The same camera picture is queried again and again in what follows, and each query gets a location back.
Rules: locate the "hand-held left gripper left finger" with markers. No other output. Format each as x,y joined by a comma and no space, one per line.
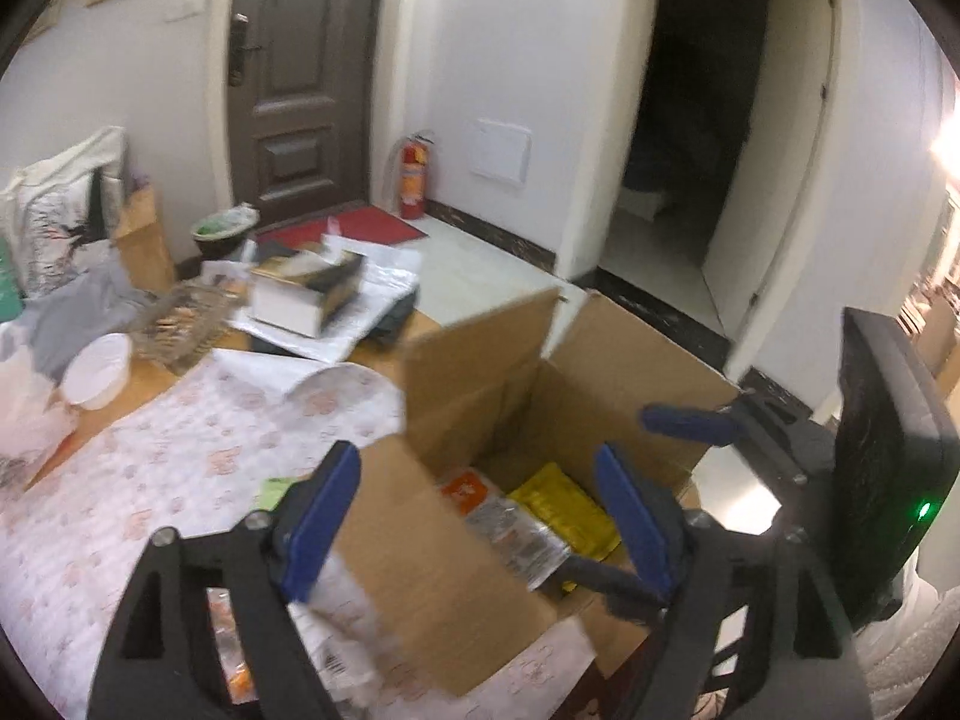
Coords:
322,525

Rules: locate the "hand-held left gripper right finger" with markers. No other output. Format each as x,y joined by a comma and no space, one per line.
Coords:
637,517

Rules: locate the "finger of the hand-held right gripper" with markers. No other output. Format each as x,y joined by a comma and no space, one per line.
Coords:
686,425
600,581

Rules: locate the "clear silver snack packet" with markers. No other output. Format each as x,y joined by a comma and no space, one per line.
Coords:
514,540

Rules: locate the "brown cardboard box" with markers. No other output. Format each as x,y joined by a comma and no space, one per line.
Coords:
480,420

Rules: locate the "small green packet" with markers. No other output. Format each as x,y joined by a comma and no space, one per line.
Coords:
274,493

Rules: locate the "yellow snack packet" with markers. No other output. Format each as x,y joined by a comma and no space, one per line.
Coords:
562,510

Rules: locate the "white plastic package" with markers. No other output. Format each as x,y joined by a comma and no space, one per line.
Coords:
352,637

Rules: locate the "orange clear snack packet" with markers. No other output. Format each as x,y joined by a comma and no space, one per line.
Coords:
225,637

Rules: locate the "white pink printed tablecloth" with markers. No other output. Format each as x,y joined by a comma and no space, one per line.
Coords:
172,457

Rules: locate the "white and black box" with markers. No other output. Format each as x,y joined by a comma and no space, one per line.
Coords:
300,292

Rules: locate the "white plastic sheet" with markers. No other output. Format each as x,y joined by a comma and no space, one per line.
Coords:
375,292

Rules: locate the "clear glass tray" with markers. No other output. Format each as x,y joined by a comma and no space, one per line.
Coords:
184,322

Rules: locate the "white bowl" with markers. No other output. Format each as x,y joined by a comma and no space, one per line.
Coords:
94,371

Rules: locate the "red doormat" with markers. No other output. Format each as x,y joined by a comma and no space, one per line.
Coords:
360,225

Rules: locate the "trash bin with green bag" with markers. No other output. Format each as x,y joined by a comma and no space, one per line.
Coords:
221,232

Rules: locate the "white plastic bag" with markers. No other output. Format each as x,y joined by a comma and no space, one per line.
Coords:
26,412

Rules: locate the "grey cloth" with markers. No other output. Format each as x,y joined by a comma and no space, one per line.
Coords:
82,315

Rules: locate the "brown paper bag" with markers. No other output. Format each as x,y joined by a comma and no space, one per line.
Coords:
142,240

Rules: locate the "red fire extinguisher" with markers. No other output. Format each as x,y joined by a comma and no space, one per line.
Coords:
412,176

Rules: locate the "teal patterned bag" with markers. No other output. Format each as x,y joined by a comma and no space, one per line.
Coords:
9,285

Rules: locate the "white black printed tote bag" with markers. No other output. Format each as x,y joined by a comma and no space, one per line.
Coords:
60,210

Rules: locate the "dark brown door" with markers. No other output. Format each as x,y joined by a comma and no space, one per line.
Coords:
300,67

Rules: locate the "white wall access panel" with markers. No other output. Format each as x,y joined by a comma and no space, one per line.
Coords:
499,150

